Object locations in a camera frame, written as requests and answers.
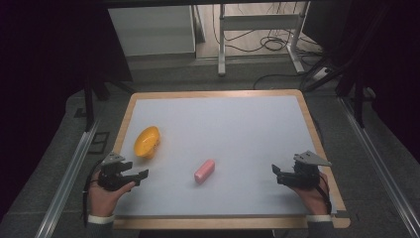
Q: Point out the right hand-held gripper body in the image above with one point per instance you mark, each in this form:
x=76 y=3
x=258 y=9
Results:
x=305 y=172

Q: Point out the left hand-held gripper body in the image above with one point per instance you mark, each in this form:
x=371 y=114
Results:
x=110 y=177

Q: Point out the orange yellow fruit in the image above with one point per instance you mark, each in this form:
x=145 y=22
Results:
x=147 y=141

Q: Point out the pink soap bar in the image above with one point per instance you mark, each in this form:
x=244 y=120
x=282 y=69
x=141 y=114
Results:
x=204 y=171

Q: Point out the person's left hand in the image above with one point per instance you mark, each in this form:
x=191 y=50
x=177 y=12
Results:
x=105 y=200

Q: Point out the person's right hand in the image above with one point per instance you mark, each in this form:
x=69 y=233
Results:
x=312 y=198

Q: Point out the black metal stand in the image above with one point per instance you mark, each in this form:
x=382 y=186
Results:
x=358 y=99
x=89 y=105

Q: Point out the white power strip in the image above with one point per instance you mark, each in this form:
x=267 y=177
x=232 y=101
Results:
x=321 y=74

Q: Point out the white cabinet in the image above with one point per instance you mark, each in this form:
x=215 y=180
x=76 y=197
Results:
x=152 y=29

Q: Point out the black floor bracket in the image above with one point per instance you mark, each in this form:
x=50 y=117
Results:
x=99 y=142

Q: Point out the aluminium rail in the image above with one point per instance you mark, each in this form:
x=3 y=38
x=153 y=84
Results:
x=66 y=181
x=379 y=165

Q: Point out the white board with wooden frame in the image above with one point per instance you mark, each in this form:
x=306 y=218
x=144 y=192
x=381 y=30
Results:
x=224 y=139

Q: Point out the white desk frame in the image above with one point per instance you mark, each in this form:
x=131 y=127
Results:
x=261 y=21

